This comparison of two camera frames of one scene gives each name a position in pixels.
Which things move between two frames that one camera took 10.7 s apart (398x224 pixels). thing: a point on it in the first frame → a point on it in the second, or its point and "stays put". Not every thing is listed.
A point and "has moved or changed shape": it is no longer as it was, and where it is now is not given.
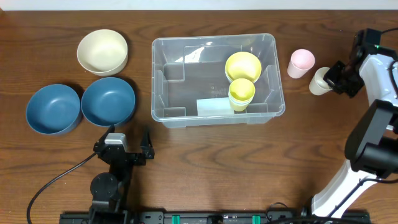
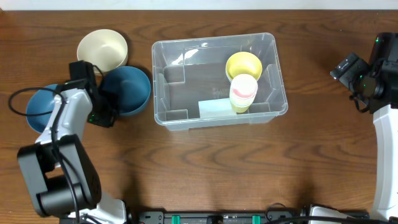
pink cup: [301, 61] → [243, 86]
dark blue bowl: [108, 102] has moved or changed shape
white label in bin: [218, 106] stays put
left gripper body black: [128, 157] → [104, 113]
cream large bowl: [102, 52] stays put
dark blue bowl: [53, 109] stays put
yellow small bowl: [243, 65] stays put
